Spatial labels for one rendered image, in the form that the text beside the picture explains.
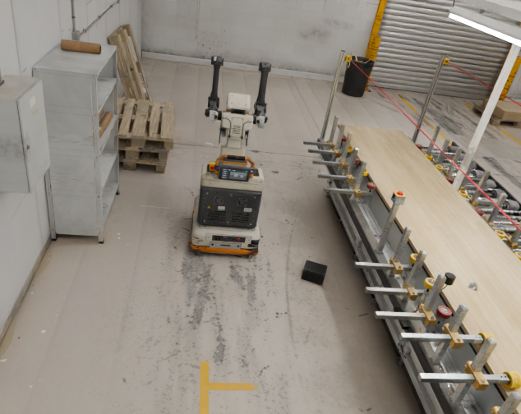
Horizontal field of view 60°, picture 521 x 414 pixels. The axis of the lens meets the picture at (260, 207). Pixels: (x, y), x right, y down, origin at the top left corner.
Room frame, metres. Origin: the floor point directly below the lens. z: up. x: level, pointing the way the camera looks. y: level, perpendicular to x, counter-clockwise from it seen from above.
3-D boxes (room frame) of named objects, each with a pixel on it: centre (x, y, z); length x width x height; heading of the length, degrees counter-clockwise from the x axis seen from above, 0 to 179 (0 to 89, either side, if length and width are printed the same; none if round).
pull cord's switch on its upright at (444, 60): (5.04, -1.65, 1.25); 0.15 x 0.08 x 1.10; 11
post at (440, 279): (2.07, -1.09, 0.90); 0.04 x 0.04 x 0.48; 11
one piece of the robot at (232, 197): (3.52, 0.30, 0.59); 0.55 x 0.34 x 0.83; 100
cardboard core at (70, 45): (3.70, 1.68, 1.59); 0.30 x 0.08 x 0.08; 101
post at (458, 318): (1.82, -1.13, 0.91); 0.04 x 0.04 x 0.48; 11
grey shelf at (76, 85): (3.59, 1.65, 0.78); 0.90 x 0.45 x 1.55; 11
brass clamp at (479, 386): (1.55, -1.18, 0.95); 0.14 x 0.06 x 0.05; 11
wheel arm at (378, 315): (2.01, -0.98, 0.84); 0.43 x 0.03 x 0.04; 101
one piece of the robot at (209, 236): (3.30, 0.23, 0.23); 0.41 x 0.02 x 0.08; 100
